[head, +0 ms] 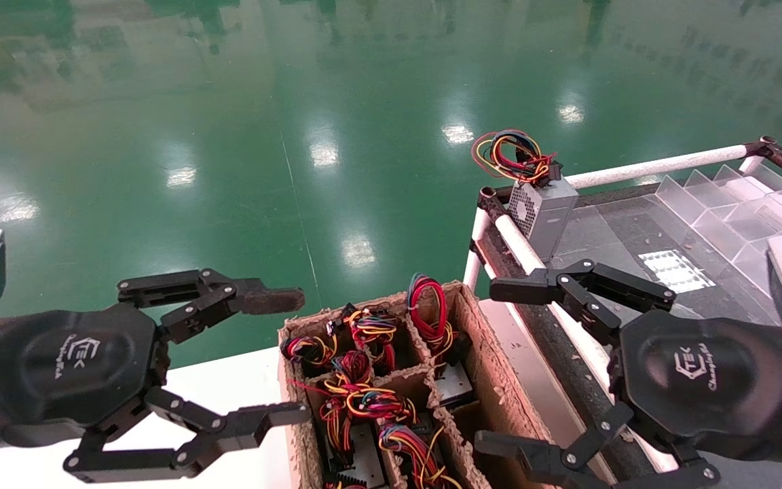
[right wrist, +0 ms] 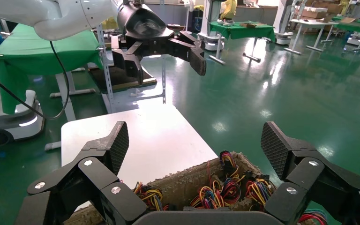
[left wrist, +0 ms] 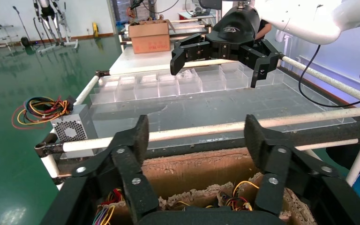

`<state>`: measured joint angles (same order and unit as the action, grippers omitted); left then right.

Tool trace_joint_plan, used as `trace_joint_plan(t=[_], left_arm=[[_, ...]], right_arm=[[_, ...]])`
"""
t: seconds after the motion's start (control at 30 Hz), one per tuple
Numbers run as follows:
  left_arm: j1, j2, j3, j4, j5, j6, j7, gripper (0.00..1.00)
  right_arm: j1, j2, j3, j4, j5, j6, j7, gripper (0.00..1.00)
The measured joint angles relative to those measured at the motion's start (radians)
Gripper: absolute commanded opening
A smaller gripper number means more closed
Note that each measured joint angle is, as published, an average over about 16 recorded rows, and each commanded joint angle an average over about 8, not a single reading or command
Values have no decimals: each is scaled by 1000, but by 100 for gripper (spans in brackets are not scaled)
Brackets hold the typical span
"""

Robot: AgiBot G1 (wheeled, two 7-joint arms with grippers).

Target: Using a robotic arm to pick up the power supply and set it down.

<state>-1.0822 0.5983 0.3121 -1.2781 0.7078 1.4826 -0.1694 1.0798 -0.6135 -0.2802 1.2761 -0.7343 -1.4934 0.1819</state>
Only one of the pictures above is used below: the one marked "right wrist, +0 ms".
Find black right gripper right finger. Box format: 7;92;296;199
260;121;360;225

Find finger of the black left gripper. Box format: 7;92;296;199
112;41;144;85
167;31;207;77

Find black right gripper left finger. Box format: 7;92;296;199
14;121;147;225

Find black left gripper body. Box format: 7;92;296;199
117;3;175;60

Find grey power supply colourful wires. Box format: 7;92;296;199
297;209;329;225
133;181;170;212
189;150;242;209
244;173;278;208

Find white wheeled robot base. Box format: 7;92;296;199
0;89;46;150

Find wooden board with black mat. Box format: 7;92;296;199
88;64;158;93

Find yellow garment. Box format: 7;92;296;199
219;0;239;20

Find green cloth table with clutter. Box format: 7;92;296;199
209;20;276;65

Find large green cloth table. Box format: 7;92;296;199
0;24;104;114

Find cardboard box with dividers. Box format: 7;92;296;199
63;150;282;225

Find white bare table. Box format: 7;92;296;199
284;18;339;57

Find stacked cardboard boxes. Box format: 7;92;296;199
300;1;344;20

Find slotted metal rack post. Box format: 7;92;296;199
96;24;116;113

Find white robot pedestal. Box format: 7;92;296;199
273;0;296;46
197;0;226;52

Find thin metal rack post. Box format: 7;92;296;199
161;55;167;105

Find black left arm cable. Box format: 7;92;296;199
0;40;71;121

